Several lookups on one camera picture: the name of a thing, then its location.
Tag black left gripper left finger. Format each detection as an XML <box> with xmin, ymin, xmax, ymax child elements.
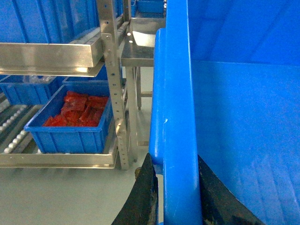
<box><xmin>112</xmin><ymin>153</ymin><xmax>158</xmax><ymax>225</ymax></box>

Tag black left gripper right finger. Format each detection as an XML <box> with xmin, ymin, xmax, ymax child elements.
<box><xmin>198</xmin><ymin>156</ymin><xmax>263</xmax><ymax>225</ymax></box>

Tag large blue plastic crate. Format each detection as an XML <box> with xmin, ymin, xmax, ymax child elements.
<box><xmin>149</xmin><ymin>0</ymin><xmax>300</xmax><ymax>225</ymax></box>

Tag white shelf rollers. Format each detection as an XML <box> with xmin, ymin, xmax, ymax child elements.
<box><xmin>0</xmin><ymin>105</ymin><xmax>31</xmax><ymax>153</ymax></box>

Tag blue bin upper shelf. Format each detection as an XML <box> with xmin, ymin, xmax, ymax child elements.
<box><xmin>0</xmin><ymin>0</ymin><xmax>124</xmax><ymax>44</ymax></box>

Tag blue bin with red parts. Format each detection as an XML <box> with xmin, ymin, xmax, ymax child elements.
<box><xmin>24</xmin><ymin>82</ymin><xmax>113</xmax><ymax>154</ymax></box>

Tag red packaged parts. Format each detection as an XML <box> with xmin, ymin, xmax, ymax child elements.
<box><xmin>43</xmin><ymin>90</ymin><xmax>109</xmax><ymax>127</ymax></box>

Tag stainless steel table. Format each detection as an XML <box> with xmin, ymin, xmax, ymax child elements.
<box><xmin>121</xmin><ymin>18</ymin><xmax>165</xmax><ymax>147</ymax></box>

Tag stainless steel flow rack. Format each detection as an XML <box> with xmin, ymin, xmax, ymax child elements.
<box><xmin>0</xmin><ymin>0</ymin><xmax>131</xmax><ymax>169</ymax></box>

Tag blue bin with plastic bags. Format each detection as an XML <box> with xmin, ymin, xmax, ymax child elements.
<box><xmin>0</xmin><ymin>75</ymin><xmax>65</xmax><ymax>105</ymax></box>

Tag distant blue bin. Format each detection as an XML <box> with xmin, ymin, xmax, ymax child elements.
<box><xmin>135</xmin><ymin>0</ymin><xmax>165</xmax><ymax>14</ymax></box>

